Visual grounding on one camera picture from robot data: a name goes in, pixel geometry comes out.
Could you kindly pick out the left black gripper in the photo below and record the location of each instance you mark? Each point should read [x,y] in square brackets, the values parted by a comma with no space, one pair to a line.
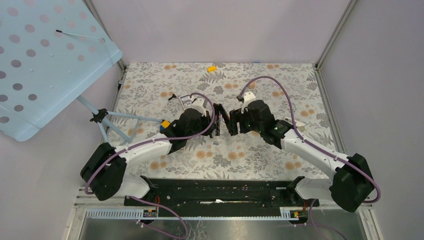
[207,119]

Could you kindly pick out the blue yellow toy car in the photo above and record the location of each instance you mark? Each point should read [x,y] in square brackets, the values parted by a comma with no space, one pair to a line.
[164,124]

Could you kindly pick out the blue playing card box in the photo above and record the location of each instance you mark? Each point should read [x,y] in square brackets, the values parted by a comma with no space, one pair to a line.
[185,101]

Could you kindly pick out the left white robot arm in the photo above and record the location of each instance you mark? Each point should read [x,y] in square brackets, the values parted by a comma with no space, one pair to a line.
[107,173]

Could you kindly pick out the blue perforated stand panel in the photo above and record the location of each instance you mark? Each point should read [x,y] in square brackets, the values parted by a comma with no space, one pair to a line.
[51,51]

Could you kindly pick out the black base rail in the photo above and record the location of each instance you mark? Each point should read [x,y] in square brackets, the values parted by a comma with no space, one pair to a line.
[225,198]

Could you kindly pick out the yellow small block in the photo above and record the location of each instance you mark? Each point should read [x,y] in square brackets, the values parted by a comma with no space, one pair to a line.
[211,68]

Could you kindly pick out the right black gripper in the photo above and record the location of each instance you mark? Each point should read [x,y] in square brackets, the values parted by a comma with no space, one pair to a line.
[237,116]

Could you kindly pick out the white beige stapler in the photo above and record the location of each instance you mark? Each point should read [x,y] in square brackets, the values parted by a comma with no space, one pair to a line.
[299,125]

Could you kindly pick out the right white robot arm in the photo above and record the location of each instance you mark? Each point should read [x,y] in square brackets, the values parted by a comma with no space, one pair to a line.
[349,179]

